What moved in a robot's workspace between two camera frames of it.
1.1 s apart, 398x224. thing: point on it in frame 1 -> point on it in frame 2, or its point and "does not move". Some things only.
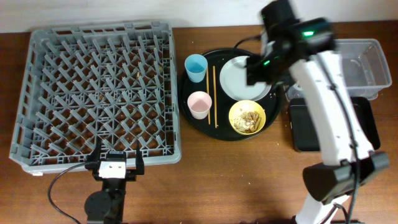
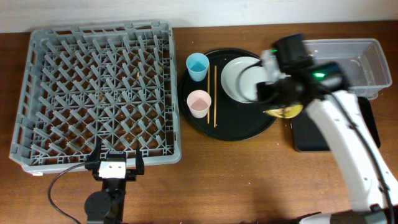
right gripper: (254, 74) -> (262, 97)
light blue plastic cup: (196, 65) does not move
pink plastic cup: (199, 103) does not move
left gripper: (130, 174) does not move
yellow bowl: (247, 117) -> (287, 112)
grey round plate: (233, 79) does not move
